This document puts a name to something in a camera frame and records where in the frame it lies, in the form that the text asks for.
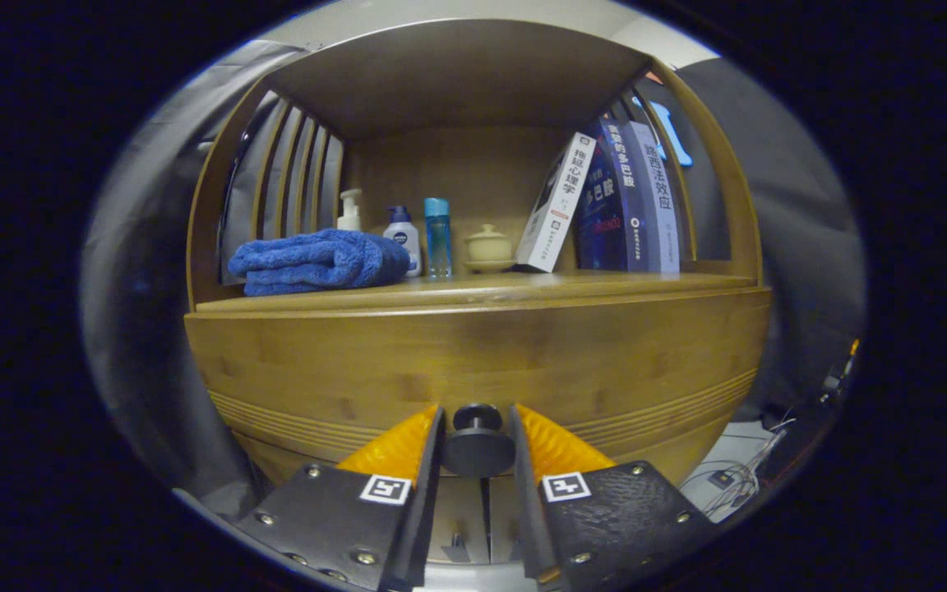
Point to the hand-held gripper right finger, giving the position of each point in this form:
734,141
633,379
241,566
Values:
527,510

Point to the cream lidded teacup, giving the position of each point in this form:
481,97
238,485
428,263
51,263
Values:
488,247

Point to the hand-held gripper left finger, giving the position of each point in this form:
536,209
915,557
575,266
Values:
424,510

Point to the wooden cabinet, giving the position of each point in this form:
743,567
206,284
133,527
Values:
457,74

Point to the dark blue book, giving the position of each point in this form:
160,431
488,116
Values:
605,214

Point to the wooden drawer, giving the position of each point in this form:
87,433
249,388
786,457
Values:
482,353

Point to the white pump bottle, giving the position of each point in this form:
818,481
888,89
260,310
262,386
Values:
350,215

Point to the folded blue towel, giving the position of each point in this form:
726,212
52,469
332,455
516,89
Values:
317,259

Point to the black drawer knob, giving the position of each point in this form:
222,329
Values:
478,450

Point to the clear blue bottle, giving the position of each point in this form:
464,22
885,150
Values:
437,238

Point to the grey blue book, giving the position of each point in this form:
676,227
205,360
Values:
661,205

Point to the white book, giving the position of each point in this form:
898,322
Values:
554,214

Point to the white bottle with blue cap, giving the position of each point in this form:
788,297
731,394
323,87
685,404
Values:
404,238

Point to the black backdrop cloth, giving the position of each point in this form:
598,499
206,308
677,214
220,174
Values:
136,329

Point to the black device with orange part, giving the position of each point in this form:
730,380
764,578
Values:
839,374

